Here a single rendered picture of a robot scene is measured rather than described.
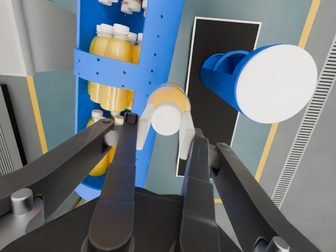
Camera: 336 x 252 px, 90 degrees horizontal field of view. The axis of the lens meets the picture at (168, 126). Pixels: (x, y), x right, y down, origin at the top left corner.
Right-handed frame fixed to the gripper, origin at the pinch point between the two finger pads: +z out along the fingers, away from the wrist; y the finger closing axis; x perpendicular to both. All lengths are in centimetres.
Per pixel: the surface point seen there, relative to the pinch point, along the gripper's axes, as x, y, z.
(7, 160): -119, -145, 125
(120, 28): 11.8, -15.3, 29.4
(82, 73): -0.8, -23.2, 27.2
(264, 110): -2, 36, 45
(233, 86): 4, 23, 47
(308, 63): 16, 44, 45
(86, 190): -37.5, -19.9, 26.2
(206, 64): 12, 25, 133
